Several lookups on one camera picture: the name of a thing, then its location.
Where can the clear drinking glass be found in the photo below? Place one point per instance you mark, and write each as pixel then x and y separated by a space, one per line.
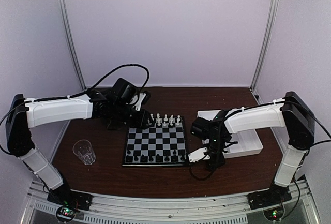
pixel 84 151

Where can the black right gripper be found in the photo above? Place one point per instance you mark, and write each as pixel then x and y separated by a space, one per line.
pixel 217 163

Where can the front aluminium rail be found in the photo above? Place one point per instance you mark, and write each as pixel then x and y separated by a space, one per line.
pixel 222 209

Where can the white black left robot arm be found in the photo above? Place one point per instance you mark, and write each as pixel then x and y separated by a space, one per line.
pixel 121 103

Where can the white plastic tray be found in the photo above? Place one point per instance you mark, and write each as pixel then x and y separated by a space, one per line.
pixel 248 142

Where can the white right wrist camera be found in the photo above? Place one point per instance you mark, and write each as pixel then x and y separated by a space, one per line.
pixel 197 155

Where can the left aluminium frame post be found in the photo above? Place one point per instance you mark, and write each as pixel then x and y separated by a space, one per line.
pixel 70 43

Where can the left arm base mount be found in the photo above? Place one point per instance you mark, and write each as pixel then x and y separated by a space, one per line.
pixel 69 209

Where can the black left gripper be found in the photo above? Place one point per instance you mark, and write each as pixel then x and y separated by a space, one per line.
pixel 141 121

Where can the right aluminium frame post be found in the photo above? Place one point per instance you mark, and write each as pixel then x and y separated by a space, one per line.
pixel 273 7

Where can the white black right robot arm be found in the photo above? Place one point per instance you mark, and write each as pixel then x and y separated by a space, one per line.
pixel 250 173

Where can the white chess king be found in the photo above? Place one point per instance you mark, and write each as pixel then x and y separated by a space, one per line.
pixel 158 119

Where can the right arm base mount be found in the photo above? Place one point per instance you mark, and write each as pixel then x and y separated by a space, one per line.
pixel 270 202

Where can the aluminium frame post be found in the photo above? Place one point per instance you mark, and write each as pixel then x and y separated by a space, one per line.
pixel 273 7
pixel 70 43

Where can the black white chessboard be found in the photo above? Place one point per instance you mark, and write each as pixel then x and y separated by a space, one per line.
pixel 155 140

